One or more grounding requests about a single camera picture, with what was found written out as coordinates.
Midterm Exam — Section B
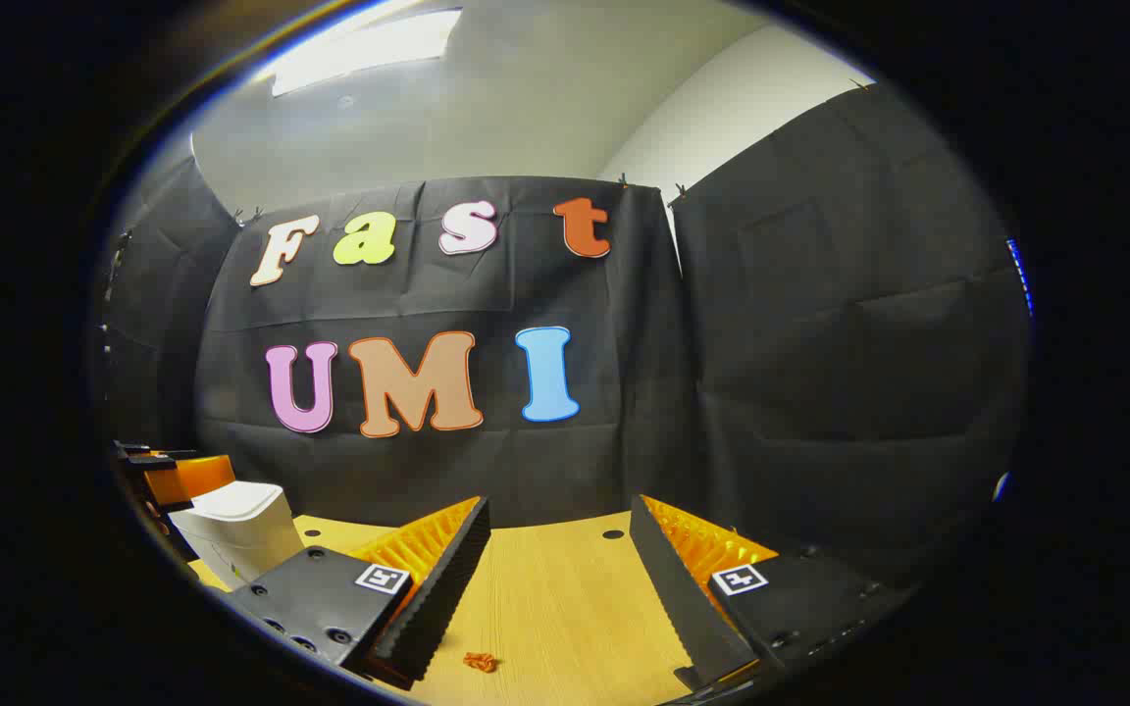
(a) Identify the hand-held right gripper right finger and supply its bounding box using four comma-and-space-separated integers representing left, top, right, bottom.
629, 493, 919, 702

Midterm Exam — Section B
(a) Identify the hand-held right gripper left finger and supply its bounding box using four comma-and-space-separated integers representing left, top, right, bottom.
227, 495, 492, 692

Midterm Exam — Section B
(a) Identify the white desktop garbage bin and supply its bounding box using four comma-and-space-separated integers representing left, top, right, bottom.
170, 480, 306, 591

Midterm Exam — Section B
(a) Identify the wooden desktop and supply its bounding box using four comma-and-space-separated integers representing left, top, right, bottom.
190, 510, 723, 706

